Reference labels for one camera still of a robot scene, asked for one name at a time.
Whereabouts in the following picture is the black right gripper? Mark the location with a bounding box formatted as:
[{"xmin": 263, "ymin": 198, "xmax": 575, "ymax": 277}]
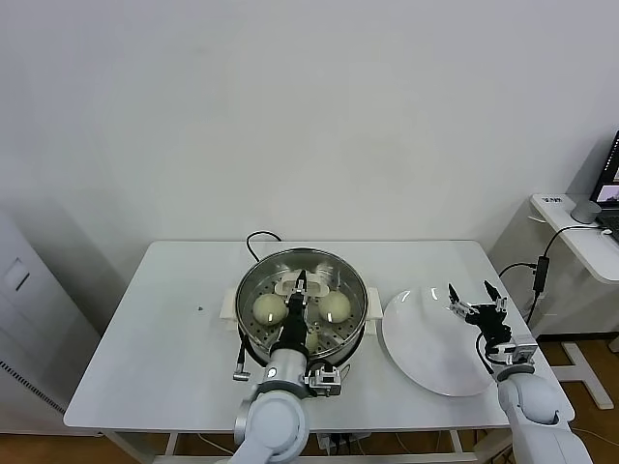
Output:
[{"xmin": 447, "ymin": 278, "xmax": 515, "ymax": 350}]

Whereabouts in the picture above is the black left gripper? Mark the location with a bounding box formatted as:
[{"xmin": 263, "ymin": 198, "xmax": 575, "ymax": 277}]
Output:
[{"xmin": 281, "ymin": 269, "xmax": 311, "ymax": 347}]

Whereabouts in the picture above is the round glass pot lid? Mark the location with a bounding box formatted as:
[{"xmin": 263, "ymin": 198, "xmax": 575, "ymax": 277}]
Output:
[{"xmin": 237, "ymin": 248, "xmax": 368, "ymax": 362}]

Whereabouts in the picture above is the perforated steel steamer basket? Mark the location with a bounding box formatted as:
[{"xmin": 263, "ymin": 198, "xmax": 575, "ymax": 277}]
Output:
[{"xmin": 235, "ymin": 247, "xmax": 369, "ymax": 373}]

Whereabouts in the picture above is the round white plate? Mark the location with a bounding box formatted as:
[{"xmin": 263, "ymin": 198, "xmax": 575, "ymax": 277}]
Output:
[{"xmin": 381, "ymin": 284, "xmax": 506, "ymax": 398}]

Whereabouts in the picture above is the white desk foot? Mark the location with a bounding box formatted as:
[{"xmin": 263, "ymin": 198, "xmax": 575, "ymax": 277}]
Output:
[{"xmin": 553, "ymin": 340, "xmax": 615, "ymax": 412}]

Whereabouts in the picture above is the white side desk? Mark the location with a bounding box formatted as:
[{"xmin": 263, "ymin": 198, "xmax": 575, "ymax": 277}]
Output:
[{"xmin": 530, "ymin": 192, "xmax": 619, "ymax": 284}]

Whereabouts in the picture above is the grey cylindrical speaker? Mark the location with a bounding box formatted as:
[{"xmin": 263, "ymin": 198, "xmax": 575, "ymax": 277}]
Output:
[{"xmin": 570, "ymin": 200, "xmax": 603, "ymax": 224}]

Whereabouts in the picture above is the white power strip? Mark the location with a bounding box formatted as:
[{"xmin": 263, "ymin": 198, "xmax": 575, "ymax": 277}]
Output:
[{"xmin": 316, "ymin": 432, "xmax": 362, "ymax": 456}]

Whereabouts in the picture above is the black laptop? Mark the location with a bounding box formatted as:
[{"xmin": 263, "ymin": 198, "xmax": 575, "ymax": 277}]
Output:
[{"xmin": 589, "ymin": 129, "xmax": 619, "ymax": 231}]

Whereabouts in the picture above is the white metal cabinet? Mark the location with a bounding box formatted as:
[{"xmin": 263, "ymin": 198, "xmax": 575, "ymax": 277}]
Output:
[{"xmin": 0, "ymin": 205, "xmax": 105, "ymax": 434}]

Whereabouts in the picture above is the black adapter cable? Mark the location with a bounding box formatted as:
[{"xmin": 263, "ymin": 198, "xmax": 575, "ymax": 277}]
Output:
[{"xmin": 497, "ymin": 225, "xmax": 608, "ymax": 326}]

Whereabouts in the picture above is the black pot power cable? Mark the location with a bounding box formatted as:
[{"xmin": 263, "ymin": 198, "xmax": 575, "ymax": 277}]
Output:
[{"xmin": 246, "ymin": 230, "xmax": 284, "ymax": 265}]

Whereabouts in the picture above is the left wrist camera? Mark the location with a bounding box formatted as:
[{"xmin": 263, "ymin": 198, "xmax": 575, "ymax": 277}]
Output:
[{"xmin": 307, "ymin": 364, "xmax": 343, "ymax": 397}]

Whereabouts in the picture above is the white table frame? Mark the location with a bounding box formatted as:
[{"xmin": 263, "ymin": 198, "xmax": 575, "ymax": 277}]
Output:
[{"xmin": 94, "ymin": 424, "xmax": 514, "ymax": 464}]

